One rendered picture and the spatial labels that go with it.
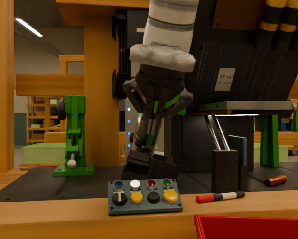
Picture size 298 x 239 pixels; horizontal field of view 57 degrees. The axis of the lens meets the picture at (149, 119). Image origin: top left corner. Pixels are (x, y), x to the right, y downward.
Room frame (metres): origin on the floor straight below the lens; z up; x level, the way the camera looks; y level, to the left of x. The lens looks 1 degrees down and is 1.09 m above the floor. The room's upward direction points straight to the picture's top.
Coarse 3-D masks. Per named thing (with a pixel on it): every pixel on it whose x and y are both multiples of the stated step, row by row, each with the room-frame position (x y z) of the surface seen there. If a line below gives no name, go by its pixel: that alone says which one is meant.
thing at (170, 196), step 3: (165, 192) 0.57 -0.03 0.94; (168, 192) 0.57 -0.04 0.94; (171, 192) 0.57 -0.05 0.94; (174, 192) 0.57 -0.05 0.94; (165, 195) 0.56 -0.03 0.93; (168, 195) 0.56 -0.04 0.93; (171, 195) 0.56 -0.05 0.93; (174, 195) 0.56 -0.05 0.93; (177, 195) 0.57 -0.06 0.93; (165, 198) 0.56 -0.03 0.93; (168, 198) 0.56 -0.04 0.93; (171, 198) 0.56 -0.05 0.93; (174, 198) 0.56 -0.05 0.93; (168, 201) 0.56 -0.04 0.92; (171, 201) 0.55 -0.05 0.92; (174, 201) 0.56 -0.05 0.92
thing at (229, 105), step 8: (208, 104) 0.74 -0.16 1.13; (216, 104) 0.68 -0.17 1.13; (224, 104) 0.63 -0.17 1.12; (232, 104) 0.62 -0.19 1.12; (240, 104) 0.63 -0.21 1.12; (248, 104) 0.63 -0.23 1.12; (256, 104) 0.63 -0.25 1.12; (264, 104) 0.64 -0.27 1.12; (272, 104) 0.64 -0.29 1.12; (280, 104) 0.64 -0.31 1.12; (288, 104) 0.64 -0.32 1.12; (192, 112) 0.88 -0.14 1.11; (200, 112) 0.80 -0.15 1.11; (208, 112) 0.74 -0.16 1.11; (216, 112) 0.68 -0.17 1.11; (224, 112) 0.63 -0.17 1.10; (232, 112) 0.76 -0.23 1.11; (240, 112) 0.71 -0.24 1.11; (248, 112) 0.67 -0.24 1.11; (256, 112) 0.65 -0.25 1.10; (264, 112) 0.66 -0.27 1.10; (272, 112) 0.66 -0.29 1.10; (280, 112) 0.66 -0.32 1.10
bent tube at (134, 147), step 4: (144, 100) 0.90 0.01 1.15; (140, 116) 0.92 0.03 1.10; (136, 120) 0.92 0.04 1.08; (136, 124) 0.91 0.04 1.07; (136, 128) 0.90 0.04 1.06; (136, 140) 0.85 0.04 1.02; (132, 144) 0.85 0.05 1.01; (132, 148) 0.83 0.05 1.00; (136, 148) 0.82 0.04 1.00; (140, 148) 0.83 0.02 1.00
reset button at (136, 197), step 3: (135, 192) 0.56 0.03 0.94; (138, 192) 0.56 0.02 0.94; (132, 195) 0.55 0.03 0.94; (135, 195) 0.55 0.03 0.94; (138, 195) 0.55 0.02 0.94; (141, 195) 0.56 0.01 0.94; (132, 198) 0.55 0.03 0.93; (135, 198) 0.55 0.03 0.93; (138, 198) 0.55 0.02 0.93; (141, 198) 0.55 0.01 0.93; (132, 201) 0.55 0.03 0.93; (135, 201) 0.55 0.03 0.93; (138, 201) 0.55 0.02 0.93
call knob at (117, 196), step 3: (120, 192) 0.56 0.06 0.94; (114, 195) 0.55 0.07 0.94; (117, 195) 0.55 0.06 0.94; (120, 195) 0.55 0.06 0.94; (123, 195) 0.55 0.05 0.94; (114, 198) 0.54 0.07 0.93; (117, 198) 0.54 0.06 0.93; (120, 198) 0.54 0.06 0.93; (123, 198) 0.55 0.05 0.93; (114, 201) 0.54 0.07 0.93; (117, 201) 0.54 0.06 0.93; (120, 201) 0.54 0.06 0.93; (123, 201) 0.54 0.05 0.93
